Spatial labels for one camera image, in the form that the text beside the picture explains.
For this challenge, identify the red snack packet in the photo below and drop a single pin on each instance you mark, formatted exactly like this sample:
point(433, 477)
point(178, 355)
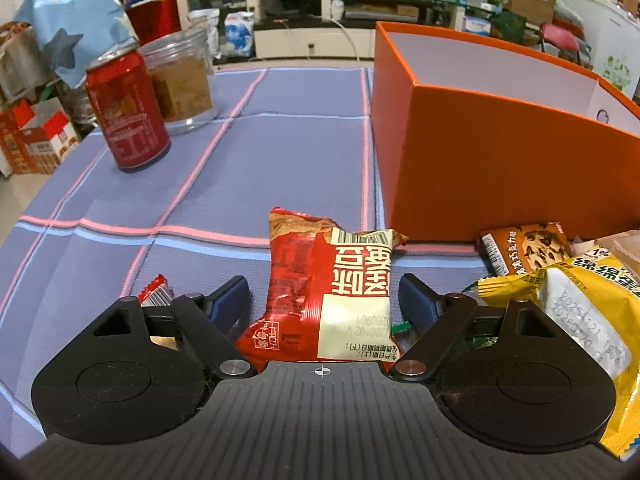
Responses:
point(300, 280)

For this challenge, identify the open cardboard box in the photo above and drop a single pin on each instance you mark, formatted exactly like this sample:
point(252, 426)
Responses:
point(530, 2)

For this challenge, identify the blue shark-shaped cloth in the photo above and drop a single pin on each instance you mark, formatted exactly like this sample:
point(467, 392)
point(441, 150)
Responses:
point(75, 15)

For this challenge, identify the white refrigerator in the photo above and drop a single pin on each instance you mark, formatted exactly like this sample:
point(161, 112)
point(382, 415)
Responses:
point(605, 35)

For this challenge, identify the white black television stand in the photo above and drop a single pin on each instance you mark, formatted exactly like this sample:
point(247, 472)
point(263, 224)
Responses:
point(320, 35)

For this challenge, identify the white plastic bag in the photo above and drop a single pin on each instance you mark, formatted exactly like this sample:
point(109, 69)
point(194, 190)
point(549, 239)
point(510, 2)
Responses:
point(210, 20)

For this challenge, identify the small red white packet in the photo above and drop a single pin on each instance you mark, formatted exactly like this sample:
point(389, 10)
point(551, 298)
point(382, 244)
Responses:
point(156, 292)

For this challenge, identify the white blue bag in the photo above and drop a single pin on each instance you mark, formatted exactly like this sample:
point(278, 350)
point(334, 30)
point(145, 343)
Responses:
point(239, 32)

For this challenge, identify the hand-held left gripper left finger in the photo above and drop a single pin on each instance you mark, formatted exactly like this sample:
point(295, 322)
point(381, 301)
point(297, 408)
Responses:
point(231, 296)

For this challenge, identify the dark green bag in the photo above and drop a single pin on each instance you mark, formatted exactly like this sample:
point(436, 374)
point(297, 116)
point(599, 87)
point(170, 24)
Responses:
point(509, 26)

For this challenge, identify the green snack packet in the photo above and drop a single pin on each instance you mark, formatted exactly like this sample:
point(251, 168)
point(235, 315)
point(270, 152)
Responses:
point(400, 328)

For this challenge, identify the pale wrapped snack packet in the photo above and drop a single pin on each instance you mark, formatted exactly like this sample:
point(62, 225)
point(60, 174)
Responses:
point(617, 245)

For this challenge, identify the brown cookie packet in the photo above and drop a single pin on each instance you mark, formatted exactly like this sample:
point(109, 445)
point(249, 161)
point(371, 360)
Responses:
point(530, 247)

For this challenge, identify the orange cardboard box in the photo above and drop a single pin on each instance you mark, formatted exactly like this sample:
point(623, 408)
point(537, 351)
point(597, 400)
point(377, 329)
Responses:
point(475, 160)

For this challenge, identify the red storage box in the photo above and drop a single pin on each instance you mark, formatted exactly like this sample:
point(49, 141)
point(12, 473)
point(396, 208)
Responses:
point(152, 20)

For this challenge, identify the red soda can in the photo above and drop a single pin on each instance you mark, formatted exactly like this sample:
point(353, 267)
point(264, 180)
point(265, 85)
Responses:
point(130, 115)

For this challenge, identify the red gift boxes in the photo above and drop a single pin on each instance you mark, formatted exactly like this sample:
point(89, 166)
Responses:
point(40, 140)

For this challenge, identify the red folding chair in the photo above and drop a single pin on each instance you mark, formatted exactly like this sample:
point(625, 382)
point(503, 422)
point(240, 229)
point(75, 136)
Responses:
point(560, 37)

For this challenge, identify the blue plaid tablecloth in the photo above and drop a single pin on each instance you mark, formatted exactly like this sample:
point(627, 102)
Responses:
point(300, 160)

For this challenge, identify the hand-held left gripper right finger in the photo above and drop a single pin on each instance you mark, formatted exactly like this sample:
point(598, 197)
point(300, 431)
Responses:
point(414, 296)

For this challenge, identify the yellow snack packet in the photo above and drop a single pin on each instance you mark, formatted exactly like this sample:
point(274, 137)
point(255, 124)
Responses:
point(580, 320)

